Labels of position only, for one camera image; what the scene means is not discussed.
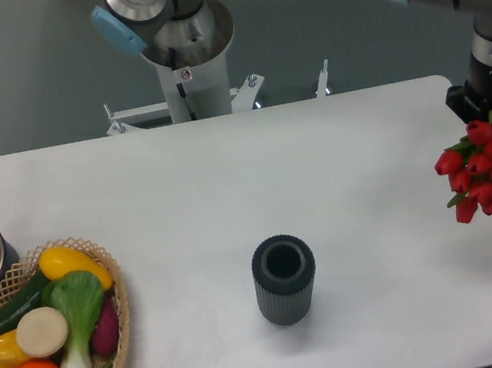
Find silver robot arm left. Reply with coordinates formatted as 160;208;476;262
91;0;234;70

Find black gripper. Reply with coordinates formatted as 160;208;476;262
440;55;492;138

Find red tulip bouquet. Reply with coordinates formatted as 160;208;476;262
434;111;492;224

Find woven wicker basket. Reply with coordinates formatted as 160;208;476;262
0;237;130;368

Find green bok choy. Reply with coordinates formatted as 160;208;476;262
41;271;104;368

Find yellow squash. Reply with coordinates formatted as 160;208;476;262
39;246;113;292

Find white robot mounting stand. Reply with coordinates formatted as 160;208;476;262
96;37;335;138

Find purple sweet potato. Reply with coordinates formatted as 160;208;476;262
91;298;120;356

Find green cucumber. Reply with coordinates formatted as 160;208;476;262
0;270;50;336

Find yellow bell pepper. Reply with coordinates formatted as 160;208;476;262
0;330;35;368

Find beige round mushroom cap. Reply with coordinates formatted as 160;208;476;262
15;306;68;358

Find dark grey ribbed vase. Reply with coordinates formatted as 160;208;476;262
251;234;317;326

